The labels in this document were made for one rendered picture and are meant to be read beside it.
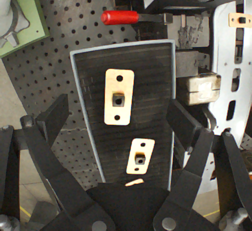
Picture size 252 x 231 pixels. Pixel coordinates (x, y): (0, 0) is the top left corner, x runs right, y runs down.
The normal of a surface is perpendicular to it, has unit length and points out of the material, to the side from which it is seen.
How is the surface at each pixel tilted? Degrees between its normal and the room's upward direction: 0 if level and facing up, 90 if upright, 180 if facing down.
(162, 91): 0
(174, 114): 90
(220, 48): 0
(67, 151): 0
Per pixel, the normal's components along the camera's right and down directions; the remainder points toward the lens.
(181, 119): -0.99, -0.04
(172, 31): 0.07, 0.40
